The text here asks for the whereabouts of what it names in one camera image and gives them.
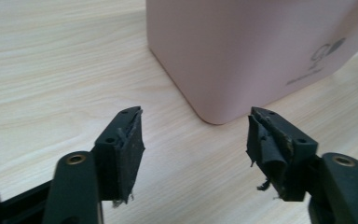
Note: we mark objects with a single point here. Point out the pink plastic storage box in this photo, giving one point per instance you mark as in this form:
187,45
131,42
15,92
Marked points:
230,56

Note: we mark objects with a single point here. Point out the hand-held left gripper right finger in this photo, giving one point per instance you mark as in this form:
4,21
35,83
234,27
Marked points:
279,146

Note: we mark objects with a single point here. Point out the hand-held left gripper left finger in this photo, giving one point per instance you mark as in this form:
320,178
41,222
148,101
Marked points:
121,161

